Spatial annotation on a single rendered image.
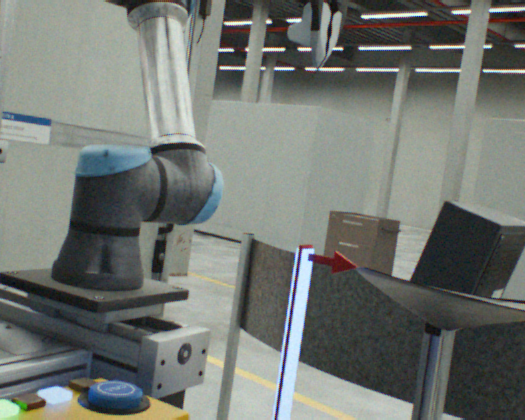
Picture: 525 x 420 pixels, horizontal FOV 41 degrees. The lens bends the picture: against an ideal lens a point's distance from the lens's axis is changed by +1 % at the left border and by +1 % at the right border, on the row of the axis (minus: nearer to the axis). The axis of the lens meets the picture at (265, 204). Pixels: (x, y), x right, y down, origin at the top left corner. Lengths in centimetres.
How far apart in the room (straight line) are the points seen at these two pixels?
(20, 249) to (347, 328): 115
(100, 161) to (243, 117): 1020
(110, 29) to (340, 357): 141
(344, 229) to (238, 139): 421
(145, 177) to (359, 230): 634
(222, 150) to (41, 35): 936
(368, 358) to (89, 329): 155
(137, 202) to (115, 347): 23
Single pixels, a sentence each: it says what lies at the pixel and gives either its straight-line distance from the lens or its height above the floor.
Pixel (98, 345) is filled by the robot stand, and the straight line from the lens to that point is 113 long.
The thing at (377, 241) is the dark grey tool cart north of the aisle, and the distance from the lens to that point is 736.
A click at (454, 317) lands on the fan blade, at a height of 114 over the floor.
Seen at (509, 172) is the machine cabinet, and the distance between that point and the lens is 708.
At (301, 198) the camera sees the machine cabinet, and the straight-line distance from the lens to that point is 1034.
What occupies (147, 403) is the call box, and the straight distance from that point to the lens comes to 57.
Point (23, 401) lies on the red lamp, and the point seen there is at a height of 108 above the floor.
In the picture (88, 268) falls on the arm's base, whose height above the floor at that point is 107.
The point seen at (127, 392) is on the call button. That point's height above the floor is 108.
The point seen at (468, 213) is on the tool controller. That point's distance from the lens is 127.
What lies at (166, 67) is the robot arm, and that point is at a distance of 132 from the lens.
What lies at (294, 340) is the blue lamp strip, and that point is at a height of 109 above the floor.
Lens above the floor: 127
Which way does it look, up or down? 3 degrees down
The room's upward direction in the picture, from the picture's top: 8 degrees clockwise
